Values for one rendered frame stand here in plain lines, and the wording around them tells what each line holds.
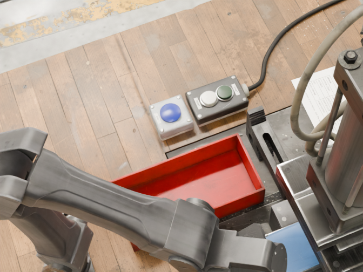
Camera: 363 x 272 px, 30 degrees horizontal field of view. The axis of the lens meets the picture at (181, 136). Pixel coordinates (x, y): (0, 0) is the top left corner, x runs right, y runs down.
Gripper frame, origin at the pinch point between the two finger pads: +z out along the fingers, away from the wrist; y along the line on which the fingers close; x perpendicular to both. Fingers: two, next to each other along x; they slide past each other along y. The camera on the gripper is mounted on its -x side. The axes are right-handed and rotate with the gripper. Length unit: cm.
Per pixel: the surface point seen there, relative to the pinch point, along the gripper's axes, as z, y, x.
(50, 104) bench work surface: 0, -26, 47
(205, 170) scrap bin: 9.5, -5.9, 21.2
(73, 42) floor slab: 87, -62, 122
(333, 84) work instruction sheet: 24.9, 20.1, 28.3
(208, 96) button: 10.1, 0.7, 34.0
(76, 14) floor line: 90, -58, 133
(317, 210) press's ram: -11.9, 14.7, -0.4
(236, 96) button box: 13.3, 4.8, 32.2
